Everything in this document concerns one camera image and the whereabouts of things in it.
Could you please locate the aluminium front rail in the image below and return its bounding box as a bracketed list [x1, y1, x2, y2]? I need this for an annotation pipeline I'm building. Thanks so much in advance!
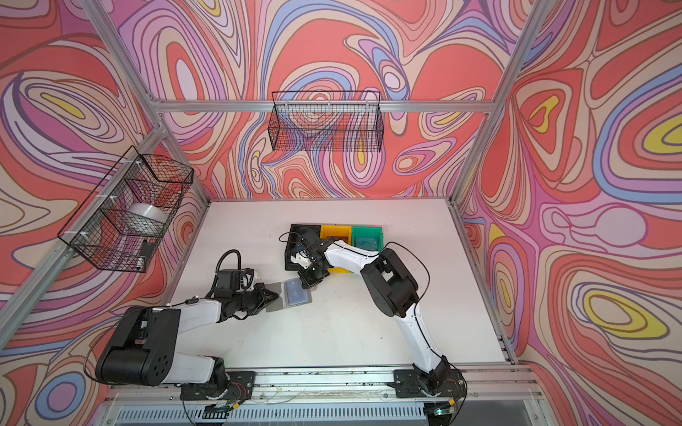
[105, 364, 545, 406]

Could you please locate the green plastic bin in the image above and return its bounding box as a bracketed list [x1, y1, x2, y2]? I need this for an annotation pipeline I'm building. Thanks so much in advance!
[351, 226, 385, 251]

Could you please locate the silver tape roll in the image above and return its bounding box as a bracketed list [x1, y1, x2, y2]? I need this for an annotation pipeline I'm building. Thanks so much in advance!
[123, 203, 168, 236]

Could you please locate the black wire basket wall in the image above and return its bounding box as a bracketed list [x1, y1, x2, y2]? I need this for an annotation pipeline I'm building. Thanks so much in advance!
[58, 147, 195, 273]
[267, 90, 385, 154]

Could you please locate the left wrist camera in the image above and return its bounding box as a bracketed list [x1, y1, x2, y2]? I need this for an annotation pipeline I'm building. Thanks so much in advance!
[214, 268, 255, 293]

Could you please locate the blue card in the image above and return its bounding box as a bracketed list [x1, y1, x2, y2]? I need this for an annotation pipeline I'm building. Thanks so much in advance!
[284, 280, 309, 306]

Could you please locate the black wire basket back wall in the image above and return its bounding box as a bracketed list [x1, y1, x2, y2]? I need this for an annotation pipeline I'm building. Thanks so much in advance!
[267, 90, 385, 154]

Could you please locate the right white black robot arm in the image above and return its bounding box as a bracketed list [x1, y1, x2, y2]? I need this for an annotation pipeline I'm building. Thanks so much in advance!
[282, 228, 451, 396]

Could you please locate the black wire basket left wall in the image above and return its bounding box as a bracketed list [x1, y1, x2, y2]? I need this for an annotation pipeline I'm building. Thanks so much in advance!
[58, 147, 195, 273]

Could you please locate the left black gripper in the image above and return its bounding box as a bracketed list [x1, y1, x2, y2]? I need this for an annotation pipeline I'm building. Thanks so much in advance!
[229, 283, 278, 316]

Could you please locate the grey card holder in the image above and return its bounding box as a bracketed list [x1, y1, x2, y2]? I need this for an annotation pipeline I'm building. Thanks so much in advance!
[266, 277, 312, 312]

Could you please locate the yellow plastic bin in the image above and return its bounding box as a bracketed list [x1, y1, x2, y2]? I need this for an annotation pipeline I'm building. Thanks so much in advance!
[320, 225, 352, 244]

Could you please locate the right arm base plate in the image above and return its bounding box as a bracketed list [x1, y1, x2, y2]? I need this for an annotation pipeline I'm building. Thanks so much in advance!
[387, 367, 468, 400]

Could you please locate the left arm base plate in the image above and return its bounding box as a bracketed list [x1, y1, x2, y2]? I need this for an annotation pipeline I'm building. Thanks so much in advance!
[180, 371, 256, 403]

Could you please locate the small black device in basket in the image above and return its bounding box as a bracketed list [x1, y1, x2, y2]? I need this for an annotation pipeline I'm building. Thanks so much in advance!
[138, 240, 155, 262]

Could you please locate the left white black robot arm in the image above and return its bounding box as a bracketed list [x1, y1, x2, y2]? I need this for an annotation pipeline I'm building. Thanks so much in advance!
[94, 283, 280, 392]

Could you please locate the black plastic bin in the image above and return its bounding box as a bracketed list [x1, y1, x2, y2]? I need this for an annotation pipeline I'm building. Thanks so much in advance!
[284, 224, 321, 272]

